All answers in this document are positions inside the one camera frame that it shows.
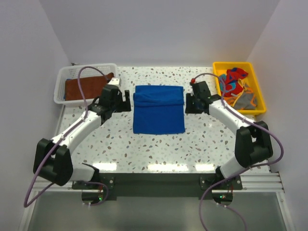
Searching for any brown towel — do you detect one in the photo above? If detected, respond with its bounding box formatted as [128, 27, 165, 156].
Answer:
[65, 76, 107, 101]

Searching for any blue towel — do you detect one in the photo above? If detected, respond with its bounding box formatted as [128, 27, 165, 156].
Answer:
[133, 85, 185, 135]
[63, 78, 71, 101]

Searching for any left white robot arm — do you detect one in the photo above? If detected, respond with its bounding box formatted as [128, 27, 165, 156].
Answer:
[33, 84, 131, 189]

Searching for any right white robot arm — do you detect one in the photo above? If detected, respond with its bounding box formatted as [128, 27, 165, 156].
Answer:
[185, 81, 273, 189]

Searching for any yellow plastic bin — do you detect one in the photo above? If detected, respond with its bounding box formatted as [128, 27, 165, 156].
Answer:
[212, 61, 268, 115]

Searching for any orange cloth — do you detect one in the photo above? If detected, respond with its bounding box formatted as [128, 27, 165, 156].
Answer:
[224, 79, 257, 110]

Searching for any red and blue cloth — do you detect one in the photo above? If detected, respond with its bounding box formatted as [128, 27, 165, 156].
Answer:
[218, 67, 248, 97]

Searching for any folded blue towel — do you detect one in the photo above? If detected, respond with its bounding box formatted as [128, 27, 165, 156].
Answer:
[63, 78, 71, 101]

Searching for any grey cloth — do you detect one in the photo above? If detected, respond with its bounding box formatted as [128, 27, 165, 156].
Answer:
[227, 92, 257, 110]

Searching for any white plastic laundry basket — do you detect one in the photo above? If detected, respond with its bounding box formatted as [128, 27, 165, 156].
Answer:
[53, 63, 121, 107]

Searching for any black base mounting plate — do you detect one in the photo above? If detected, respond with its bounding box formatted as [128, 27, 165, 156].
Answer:
[71, 172, 243, 202]

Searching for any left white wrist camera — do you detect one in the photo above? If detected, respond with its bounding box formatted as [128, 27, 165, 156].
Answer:
[108, 77, 121, 88]

